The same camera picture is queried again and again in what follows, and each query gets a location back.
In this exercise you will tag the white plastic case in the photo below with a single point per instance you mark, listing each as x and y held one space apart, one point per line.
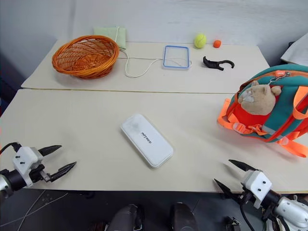
146 140

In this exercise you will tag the yellow tennis ball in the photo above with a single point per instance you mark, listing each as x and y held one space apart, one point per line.
200 40

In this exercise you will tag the dark rounded shape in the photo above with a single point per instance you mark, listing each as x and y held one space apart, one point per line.
125 217

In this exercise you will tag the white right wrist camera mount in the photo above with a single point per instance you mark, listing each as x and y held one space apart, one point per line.
257 184

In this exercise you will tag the small orange ball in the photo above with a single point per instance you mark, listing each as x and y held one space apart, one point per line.
217 43

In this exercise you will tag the black plastic hook clip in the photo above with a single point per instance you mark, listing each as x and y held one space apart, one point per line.
213 65

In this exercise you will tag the white sheet object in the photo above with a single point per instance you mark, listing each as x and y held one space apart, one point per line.
297 51

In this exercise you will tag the teal and orange backpack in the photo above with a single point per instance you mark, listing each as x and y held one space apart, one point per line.
284 115

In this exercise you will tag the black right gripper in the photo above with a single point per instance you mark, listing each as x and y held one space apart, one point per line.
245 196

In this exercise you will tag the orange wicker basket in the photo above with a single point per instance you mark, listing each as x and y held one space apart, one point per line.
85 57

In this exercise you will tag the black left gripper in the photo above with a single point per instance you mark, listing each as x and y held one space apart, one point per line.
39 173

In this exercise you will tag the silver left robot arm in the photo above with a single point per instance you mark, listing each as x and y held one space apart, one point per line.
10 180

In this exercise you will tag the clear lid with blue rim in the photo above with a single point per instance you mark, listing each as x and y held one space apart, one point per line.
176 57

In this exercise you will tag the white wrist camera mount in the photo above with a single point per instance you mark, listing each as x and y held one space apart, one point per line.
25 158
257 184

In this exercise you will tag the light green cloth pouch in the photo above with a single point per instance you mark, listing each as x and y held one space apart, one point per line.
109 33

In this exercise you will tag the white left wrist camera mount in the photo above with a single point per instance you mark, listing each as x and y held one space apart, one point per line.
25 158

